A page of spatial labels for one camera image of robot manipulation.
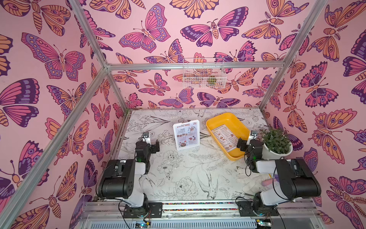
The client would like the white cloth glove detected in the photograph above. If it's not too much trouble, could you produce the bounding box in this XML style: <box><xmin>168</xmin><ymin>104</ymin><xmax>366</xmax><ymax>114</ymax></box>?
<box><xmin>235</xmin><ymin>168</ymin><xmax>272</xmax><ymax>196</ymax></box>

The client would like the green potted plant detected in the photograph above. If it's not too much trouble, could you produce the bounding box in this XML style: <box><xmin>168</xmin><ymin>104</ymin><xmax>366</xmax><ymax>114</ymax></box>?
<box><xmin>260</xmin><ymin>129</ymin><xmax>293</xmax><ymax>160</ymax></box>

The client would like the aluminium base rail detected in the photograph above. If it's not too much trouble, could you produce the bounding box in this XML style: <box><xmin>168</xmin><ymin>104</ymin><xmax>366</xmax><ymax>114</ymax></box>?
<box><xmin>76</xmin><ymin>198</ymin><xmax>326</xmax><ymax>229</ymax></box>

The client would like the white wire basket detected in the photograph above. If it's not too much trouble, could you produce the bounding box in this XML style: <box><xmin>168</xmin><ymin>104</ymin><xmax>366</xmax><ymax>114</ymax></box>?
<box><xmin>182</xmin><ymin>58</ymin><xmax>227</xmax><ymax>90</ymax></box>

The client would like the old red menu sheet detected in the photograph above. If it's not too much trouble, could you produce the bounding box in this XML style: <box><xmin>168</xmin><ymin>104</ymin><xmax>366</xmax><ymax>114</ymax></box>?
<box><xmin>174</xmin><ymin>121</ymin><xmax>200</xmax><ymax>148</ymax></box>

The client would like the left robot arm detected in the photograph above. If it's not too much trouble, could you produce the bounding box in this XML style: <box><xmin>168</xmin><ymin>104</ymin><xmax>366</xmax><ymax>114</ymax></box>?
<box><xmin>96</xmin><ymin>138</ymin><xmax>163</xmax><ymax>219</ymax></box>

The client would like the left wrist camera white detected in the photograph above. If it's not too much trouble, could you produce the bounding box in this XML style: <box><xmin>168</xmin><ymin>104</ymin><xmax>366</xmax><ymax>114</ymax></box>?
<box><xmin>142</xmin><ymin>132</ymin><xmax>151</xmax><ymax>144</ymax></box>

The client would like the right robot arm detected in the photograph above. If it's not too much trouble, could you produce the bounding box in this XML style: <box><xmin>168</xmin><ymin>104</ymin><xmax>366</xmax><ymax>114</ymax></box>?
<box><xmin>237</xmin><ymin>138</ymin><xmax>321</xmax><ymax>216</ymax></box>

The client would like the clear acrylic menu holder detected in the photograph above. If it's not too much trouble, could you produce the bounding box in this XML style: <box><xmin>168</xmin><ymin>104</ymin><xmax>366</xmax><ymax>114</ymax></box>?
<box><xmin>173</xmin><ymin>119</ymin><xmax>201</xmax><ymax>151</ymax></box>

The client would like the yellow plastic tray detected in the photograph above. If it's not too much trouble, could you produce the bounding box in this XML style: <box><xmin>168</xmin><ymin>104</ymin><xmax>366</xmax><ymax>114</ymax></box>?
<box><xmin>206</xmin><ymin>113</ymin><xmax>250</xmax><ymax>161</ymax></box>

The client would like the purple pink spatula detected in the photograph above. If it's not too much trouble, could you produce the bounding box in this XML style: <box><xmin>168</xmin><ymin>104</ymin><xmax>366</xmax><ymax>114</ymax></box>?
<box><xmin>261</xmin><ymin>177</ymin><xmax>278</xmax><ymax>187</ymax></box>

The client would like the Dim Sum Inn menu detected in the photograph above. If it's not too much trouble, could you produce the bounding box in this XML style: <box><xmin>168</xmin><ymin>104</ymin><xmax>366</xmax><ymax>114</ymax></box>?
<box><xmin>218</xmin><ymin>125</ymin><xmax>238</xmax><ymax>152</ymax></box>

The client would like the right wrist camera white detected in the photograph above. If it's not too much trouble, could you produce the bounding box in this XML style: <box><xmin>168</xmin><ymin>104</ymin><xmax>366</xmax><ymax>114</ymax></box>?
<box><xmin>247</xmin><ymin>130</ymin><xmax>258</xmax><ymax>143</ymax></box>

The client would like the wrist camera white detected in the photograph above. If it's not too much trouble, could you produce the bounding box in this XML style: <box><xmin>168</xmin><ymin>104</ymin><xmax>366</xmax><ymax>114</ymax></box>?
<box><xmin>247</xmin><ymin>130</ymin><xmax>258</xmax><ymax>143</ymax></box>
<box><xmin>142</xmin><ymin>132</ymin><xmax>151</xmax><ymax>144</ymax></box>

